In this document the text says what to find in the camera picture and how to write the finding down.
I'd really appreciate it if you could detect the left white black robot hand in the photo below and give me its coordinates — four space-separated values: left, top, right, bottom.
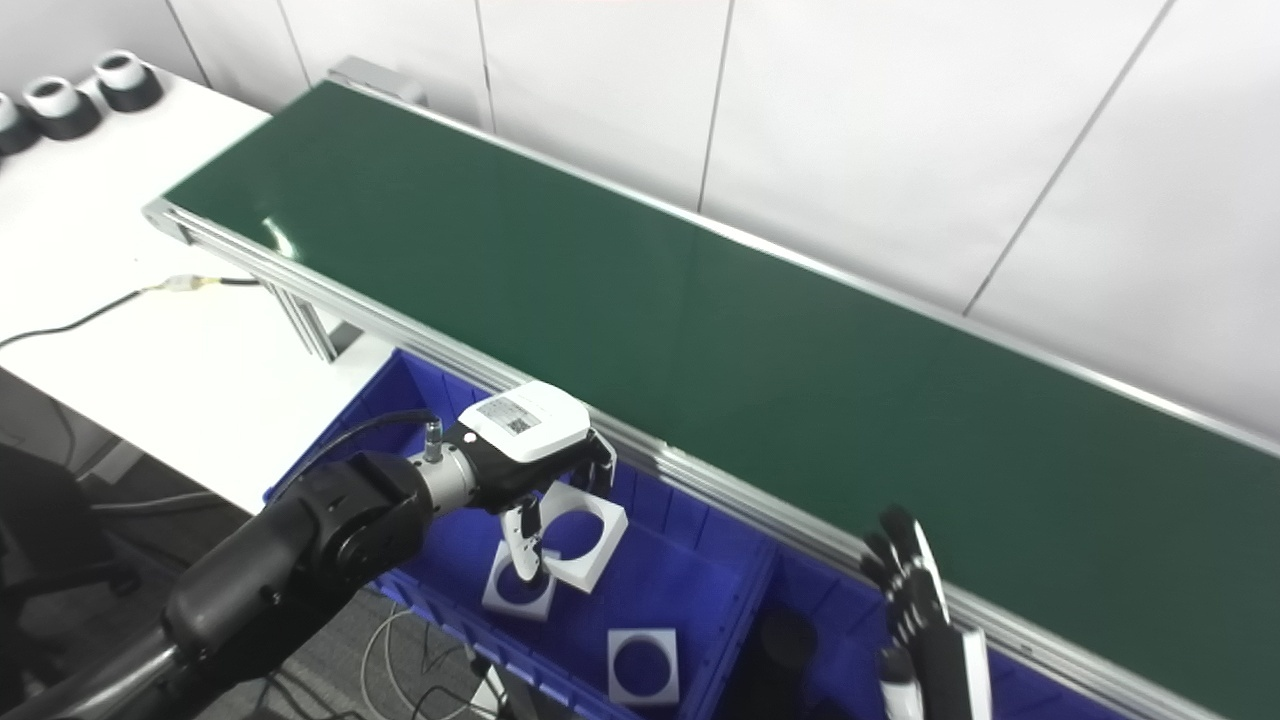
445 380 619 584

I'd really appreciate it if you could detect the green conveyor belt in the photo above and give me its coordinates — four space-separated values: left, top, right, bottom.
165 82 1280 720
142 57 1280 720

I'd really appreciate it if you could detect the black office chair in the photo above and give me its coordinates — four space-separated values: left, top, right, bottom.
0 443 143 693

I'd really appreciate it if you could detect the white floor cable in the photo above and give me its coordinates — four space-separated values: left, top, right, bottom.
358 603 506 720

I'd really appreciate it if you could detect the black cable with yellow connector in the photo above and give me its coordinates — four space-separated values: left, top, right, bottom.
0 274 265 352

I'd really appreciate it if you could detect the aluminium conveyor leg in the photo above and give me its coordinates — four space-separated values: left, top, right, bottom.
260 282 363 364

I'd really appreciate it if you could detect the white square part with hole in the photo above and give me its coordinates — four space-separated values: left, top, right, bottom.
538 482 630 594
607 627 682 708
481 540 562 622

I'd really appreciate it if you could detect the black white cup part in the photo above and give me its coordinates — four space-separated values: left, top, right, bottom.
0 92 42 159
21 75 104 142
92 49 165 114

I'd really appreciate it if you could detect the black cylinder part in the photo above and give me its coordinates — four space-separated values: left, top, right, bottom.
744 612 823 720

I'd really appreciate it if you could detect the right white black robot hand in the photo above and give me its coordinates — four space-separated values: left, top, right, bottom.
861 504 993 720

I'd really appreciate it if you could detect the grey conveyor end housing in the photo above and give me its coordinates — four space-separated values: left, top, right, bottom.
326 56 429 107

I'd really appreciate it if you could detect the blue bin with white parts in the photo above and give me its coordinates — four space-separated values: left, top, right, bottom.
263 348 781 720

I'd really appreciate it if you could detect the blue bin with black parts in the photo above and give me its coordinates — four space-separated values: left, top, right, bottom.
700 553 1146 720

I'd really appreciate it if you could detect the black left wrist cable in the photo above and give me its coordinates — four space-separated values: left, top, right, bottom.
284 407 443 503

